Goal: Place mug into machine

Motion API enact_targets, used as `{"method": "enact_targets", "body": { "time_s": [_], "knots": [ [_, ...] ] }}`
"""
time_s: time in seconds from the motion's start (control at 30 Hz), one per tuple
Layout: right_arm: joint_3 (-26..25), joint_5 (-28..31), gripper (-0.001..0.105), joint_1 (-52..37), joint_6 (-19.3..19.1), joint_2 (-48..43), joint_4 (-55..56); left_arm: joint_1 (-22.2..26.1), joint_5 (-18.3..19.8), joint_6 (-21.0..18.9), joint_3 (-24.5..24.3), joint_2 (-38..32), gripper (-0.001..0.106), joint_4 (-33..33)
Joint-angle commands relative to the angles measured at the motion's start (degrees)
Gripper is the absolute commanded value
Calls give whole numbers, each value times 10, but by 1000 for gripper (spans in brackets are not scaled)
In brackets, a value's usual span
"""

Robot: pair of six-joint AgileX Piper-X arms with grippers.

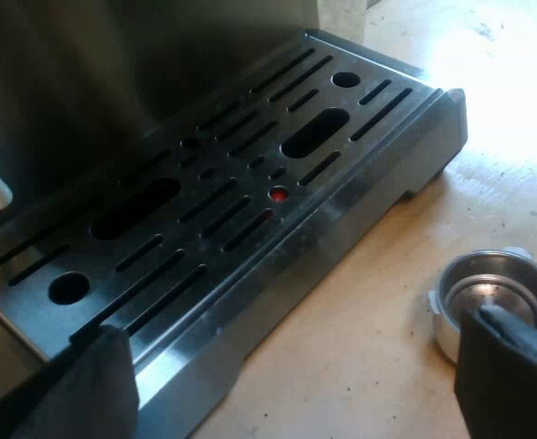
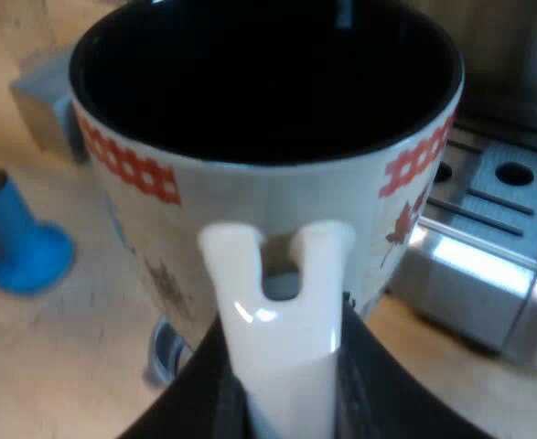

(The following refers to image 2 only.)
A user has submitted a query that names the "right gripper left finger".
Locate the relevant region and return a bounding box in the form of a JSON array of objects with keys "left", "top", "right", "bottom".
[{"left": 120, "top": 318, "right": 261, "bottom": 439}]

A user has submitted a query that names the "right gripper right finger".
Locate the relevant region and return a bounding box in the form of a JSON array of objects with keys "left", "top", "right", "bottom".
[{"left": 335, "top": 295, "right": 480, "bottom": 439}]

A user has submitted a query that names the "white mug red black print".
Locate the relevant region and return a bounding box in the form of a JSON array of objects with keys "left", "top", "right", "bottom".
[{"left": 69, "top": 0, "right": 466, "bottom": 439}]

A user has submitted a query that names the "steel espresso machine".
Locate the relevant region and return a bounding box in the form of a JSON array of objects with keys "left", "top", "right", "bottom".
[{"left": 381, "top": 0, "right": 537, "bottom": 372}]

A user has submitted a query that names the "clear measuring glass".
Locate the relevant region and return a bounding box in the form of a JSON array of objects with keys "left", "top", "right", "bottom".
[{"left": 144, "top": 317, "right": 194, "bottom": 386}]

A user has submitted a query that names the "bright blue tamper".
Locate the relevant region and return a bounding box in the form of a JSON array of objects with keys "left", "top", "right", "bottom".
[{"left": 0, "top": 168, "right": 76, "bottom": 294}]

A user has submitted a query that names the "metal block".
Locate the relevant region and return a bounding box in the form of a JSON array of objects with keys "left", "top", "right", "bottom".
[{"left": 8, "top": 58, "right": 91, "bottom": 162}]

